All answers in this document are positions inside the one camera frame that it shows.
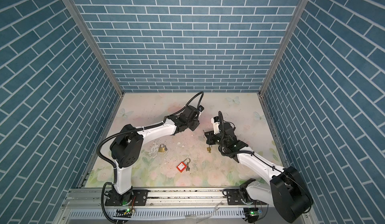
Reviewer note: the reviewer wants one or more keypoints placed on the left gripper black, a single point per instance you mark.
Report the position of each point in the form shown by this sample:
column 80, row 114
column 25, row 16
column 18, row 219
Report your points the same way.
column 197, row 122

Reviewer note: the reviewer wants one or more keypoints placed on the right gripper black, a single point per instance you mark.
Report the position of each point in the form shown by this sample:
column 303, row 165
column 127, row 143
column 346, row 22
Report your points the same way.
column 210, row 137

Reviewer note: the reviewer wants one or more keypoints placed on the brass padlock with key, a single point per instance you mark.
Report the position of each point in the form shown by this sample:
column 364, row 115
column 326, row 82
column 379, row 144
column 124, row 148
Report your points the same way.
column 162, row 148

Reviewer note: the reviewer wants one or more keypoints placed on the red padlock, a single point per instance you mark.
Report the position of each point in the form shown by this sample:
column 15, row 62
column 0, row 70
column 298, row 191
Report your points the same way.
column 184, row 165

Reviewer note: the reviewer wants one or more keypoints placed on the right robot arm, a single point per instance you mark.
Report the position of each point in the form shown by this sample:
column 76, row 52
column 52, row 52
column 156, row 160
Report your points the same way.
column 283, row 189

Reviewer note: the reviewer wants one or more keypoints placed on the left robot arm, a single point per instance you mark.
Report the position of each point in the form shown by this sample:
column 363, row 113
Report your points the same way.
column 126, row 148

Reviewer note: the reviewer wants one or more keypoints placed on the right controller board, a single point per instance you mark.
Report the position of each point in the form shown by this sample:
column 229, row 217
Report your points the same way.
column 251, row 215

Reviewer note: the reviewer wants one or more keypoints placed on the controller board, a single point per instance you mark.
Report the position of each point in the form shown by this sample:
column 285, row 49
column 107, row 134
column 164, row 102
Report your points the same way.
column 251, row 215
column 123, row 213

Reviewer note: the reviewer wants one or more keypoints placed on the left controller board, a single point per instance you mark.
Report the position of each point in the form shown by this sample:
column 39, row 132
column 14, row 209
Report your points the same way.
column 123, row 213

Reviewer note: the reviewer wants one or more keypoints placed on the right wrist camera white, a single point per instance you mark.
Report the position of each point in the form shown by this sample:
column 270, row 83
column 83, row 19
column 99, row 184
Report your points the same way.
column 215, row 122

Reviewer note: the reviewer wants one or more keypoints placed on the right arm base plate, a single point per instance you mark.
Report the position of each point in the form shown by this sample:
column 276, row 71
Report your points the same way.
column 235, row 197

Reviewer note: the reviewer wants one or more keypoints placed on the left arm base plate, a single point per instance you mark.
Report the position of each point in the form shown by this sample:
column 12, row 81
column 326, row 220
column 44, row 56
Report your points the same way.
column 129, row 198

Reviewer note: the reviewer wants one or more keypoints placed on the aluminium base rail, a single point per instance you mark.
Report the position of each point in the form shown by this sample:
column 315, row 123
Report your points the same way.
column 162, row 204

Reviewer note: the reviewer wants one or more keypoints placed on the left corner aluminium post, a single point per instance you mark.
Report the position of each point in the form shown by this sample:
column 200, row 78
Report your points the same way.
column 76, row 15

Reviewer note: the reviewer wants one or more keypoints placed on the corner aluminium post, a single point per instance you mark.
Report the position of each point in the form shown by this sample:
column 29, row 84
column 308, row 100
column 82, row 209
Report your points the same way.
column 283, row 44
column 76, row 15

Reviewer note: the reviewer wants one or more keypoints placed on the right corner aluminium post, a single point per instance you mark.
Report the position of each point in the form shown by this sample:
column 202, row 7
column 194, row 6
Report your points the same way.
column 283, row 44

